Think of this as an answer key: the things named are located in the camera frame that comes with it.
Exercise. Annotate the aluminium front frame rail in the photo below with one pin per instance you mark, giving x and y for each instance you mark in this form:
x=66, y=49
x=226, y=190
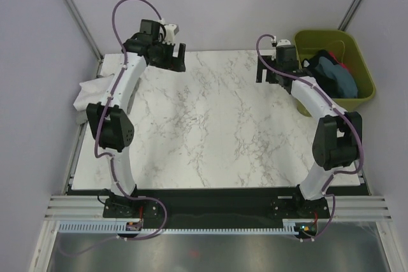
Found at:
x=345, y=208

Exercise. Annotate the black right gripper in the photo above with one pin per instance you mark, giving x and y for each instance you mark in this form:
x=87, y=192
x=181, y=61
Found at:
x=268, y=61

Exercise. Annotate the dark clothes pile in bin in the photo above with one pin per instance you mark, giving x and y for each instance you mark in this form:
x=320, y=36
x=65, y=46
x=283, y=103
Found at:
x=332, y=76

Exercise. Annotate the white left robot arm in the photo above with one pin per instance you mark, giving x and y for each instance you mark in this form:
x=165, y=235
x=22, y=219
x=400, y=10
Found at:
x=113, y=132

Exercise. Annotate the olive green plastic bin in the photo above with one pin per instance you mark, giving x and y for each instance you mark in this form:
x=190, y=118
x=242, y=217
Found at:
x=345, y=50

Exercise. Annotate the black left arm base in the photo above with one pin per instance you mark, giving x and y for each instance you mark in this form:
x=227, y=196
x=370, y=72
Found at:
x=115, y=206

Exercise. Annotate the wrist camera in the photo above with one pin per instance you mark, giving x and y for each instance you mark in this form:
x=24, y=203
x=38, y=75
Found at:
x=275, y=42
x=170, y=31

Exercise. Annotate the white slotted cable duct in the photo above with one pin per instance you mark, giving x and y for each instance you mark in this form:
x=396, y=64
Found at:
x=122, y=227

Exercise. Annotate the white t-shirt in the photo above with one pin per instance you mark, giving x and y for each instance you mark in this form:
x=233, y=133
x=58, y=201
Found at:
x=91, y=91

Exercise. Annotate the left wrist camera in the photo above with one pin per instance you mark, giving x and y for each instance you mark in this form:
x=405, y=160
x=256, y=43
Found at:
x=170, y=31

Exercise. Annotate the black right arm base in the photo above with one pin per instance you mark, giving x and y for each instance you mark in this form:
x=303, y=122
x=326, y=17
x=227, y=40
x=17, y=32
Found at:
x=289, y=203

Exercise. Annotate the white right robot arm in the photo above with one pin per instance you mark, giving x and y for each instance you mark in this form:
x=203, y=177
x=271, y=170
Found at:
x=337, y=142

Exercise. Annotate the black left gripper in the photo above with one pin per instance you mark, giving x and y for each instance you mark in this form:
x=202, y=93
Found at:
x=171, y=62

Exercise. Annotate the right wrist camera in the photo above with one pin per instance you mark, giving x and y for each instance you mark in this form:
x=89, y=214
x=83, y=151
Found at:
x=275, y=42

